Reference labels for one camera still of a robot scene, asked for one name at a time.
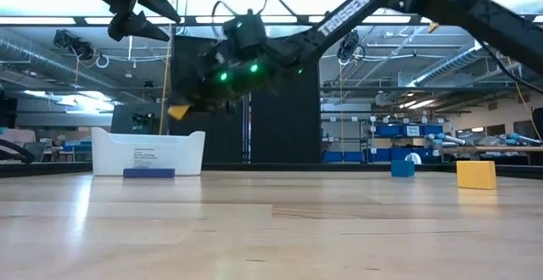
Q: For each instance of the black folding partition screen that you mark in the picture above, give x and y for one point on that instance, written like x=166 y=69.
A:
x=284 y=131

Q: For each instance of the metal shelf rack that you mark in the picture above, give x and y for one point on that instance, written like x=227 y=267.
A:
x=369 y=121

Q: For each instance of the blue long block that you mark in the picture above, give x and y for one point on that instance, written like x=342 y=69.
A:
x=402 y=168

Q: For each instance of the black mounted camera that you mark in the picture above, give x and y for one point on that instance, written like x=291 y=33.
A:
x=72 y=42
x=350 y=44

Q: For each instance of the yellow block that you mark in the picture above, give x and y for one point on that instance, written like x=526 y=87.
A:
x=476 y=175
x=178 y=112

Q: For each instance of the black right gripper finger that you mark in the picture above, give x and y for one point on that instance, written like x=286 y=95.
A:
x=197 y=85

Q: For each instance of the white plastic bin with label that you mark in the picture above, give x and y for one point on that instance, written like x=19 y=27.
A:
x=169 y=152

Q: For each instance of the blue storage bin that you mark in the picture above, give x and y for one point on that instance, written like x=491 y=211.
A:
x=332 y=157
x=353 y=157
x=388 y=130
x=433 y=130

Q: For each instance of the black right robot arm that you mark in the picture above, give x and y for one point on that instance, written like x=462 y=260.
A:
x=343 y=15

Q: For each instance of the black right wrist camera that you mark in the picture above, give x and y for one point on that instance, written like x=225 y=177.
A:
x=245 y=31

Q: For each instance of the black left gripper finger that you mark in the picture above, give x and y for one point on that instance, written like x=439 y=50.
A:
x=131 y=24
x=157 y=0

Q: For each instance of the white round fan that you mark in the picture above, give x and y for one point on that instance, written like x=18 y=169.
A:
x=413 y=158

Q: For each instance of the silver ventilation duct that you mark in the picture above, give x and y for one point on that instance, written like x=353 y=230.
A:
x=51 y=61
x=449 y=63

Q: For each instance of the purple flat block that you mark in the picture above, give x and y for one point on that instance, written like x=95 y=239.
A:
x=148 y=173

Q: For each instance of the black office chair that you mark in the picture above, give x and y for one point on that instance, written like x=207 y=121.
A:
x=17 y=150

